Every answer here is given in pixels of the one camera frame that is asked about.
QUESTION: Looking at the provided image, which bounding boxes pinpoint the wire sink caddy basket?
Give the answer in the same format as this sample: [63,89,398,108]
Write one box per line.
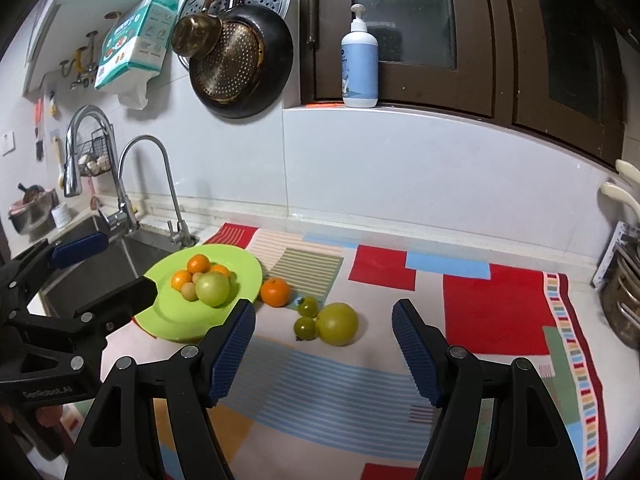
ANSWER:
[76,129,111,177]

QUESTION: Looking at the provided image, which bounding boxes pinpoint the white small cup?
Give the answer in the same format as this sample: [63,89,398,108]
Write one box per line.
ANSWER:
[51,203,73,230]

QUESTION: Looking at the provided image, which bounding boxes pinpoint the brass perforated strainer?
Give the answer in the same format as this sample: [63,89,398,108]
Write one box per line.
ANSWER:
[189,21,262,105]

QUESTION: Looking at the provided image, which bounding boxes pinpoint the steel pot with lid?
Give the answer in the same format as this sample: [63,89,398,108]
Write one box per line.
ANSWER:
[8,183,58,235]

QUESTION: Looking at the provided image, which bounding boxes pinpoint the large orange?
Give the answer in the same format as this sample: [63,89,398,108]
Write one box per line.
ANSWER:
[186,254,210,274]

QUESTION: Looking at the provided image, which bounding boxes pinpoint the small orange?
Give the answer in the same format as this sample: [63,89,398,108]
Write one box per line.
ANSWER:
[170,270,192,292]

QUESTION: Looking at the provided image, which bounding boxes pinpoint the large green pomelo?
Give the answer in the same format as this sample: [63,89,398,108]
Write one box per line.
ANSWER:
[316,302,359,347]

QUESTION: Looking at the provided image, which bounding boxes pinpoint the lime green plate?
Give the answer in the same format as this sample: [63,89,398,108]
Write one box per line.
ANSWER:
[134,244,262,342]

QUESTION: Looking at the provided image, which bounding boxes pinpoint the chrome pull-down faucet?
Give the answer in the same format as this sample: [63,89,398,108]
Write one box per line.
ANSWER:
[63,104,139,232]

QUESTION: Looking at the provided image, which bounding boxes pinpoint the black frying pan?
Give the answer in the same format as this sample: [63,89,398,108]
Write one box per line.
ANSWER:
[199,6,294,119]

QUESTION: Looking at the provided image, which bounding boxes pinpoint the colourful patchwork mat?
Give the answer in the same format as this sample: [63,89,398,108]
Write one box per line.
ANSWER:
[201,223,608,479]

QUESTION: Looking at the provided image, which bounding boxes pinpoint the white blue pump bottle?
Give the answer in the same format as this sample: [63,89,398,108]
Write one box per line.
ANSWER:
[341,3,378,108]

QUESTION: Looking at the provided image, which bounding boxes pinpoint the brass small ladle pot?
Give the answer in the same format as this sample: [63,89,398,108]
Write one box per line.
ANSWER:
[170,13,222,58]

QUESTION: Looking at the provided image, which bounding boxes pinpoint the teal tissue pack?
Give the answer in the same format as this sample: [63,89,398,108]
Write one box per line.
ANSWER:
[94,0,179,110]

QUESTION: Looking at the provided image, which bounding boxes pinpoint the medium tangerine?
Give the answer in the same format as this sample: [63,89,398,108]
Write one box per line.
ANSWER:
[259,278,292,308]

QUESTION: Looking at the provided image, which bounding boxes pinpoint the stainless steel sink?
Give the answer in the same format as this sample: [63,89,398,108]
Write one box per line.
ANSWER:
[40,216,180,318]

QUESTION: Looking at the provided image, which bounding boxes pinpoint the small orange kumquat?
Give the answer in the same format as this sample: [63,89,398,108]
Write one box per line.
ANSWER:
[209,263,231,280]

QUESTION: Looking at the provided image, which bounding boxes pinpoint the small brownish fruit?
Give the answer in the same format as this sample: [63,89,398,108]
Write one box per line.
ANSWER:
[180,282,198,302]

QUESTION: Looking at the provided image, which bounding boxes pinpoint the tall chrome faucet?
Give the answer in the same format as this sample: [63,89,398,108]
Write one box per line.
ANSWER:
[117,134,198,250]

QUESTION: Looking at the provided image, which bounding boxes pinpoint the white handled knife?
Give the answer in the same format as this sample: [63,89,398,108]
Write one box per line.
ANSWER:
[600,182,640,220]
[615,159,640,185]

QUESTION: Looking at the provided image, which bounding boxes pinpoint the green apple on plate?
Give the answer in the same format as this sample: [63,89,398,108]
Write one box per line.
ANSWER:
[195,272,230,308]

